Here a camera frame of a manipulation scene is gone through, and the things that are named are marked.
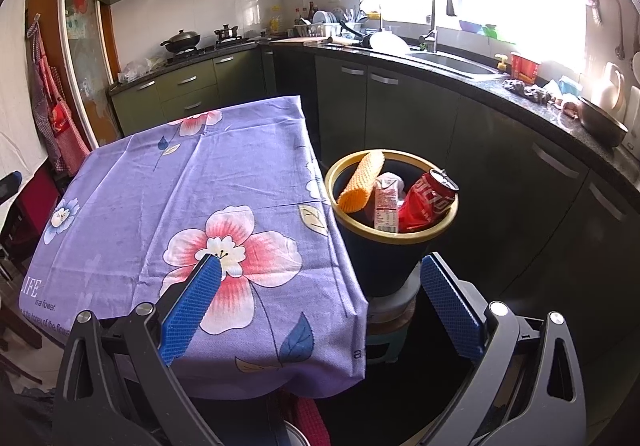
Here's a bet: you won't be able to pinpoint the red cola can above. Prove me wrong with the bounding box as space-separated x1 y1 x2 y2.
397 169 458 233

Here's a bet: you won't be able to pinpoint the wooden cutting board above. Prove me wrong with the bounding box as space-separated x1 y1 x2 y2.
270 36 326 47

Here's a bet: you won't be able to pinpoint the white curtain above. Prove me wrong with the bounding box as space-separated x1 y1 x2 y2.
0 0 51 187

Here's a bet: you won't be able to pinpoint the green base cabinets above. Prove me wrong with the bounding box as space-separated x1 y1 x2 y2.
110 48 266 137

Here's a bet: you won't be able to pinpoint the red white drink carton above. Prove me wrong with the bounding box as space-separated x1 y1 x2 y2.
372 173 407 233

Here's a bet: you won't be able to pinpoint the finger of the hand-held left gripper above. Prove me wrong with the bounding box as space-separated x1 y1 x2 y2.
0 170 23 214

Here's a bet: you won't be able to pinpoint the black lidded wok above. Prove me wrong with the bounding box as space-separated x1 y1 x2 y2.
160 29 202 54

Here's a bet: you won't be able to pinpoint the steel sink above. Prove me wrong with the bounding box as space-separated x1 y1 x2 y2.
406 51 511 79

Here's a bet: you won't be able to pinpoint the black gas stove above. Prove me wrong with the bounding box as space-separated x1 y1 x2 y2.
162 40 258 64

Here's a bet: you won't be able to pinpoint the orange sponge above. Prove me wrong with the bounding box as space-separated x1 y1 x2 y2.
336 151 386 213

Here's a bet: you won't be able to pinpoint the white dish rack with dishes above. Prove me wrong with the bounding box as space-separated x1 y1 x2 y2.
294 10 368 39

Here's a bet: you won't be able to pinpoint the green plastic stool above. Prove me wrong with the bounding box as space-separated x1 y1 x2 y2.
366 318 416 367

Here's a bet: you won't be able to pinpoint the red checked apron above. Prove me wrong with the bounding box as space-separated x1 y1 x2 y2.
27 16 91 174

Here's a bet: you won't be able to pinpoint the green plastic bowl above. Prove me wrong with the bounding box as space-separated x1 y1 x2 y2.
482 24 516 44

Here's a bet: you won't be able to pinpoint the dark bin with yellow rim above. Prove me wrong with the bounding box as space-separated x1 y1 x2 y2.
324 149 460 298

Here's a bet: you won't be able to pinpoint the white plastic bucket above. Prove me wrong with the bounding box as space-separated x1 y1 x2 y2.
369 271 418 327

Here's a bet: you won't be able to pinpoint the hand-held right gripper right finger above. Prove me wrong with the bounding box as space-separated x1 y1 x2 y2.
420 252 588 446

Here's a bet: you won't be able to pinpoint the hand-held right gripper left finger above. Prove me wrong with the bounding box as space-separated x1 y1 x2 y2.
52 255 223 446

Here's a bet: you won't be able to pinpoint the dark metal bowl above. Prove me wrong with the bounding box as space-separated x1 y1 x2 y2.
577 97 629 149

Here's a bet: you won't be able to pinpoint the black stone countertop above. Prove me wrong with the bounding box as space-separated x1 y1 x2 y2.
107 36 640 194

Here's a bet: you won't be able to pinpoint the clear plastic bag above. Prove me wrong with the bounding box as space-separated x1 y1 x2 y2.
117 57 166 83

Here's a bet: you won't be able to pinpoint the tall steel faucet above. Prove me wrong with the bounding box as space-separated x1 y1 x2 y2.
419 0 458 53

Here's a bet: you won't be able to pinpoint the red chair cushion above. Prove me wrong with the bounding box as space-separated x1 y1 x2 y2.
17 173 61 232

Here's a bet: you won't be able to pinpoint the dark sauce bottles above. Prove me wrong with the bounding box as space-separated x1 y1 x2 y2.
294 1 318 27

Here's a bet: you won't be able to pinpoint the white plate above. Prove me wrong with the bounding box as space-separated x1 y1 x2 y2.
367 31 410 56

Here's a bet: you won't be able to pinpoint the purple floral tablecloth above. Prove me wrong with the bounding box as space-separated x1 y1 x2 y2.
19 96 370 399

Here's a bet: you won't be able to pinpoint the white jug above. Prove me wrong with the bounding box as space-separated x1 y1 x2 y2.
594 62 626 113

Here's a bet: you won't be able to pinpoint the dark rag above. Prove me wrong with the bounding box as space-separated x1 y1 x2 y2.
502 78 556 105

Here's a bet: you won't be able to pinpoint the red waffle cloth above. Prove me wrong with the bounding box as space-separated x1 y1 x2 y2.
285 396 332 446

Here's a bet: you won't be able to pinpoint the red paper cup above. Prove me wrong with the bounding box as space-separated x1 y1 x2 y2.
510 52 542 83

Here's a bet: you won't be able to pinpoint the glass sliding door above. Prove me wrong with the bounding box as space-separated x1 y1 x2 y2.
57 0 126 149

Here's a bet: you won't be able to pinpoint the black frying pan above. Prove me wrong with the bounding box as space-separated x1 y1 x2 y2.
340 20 376 49

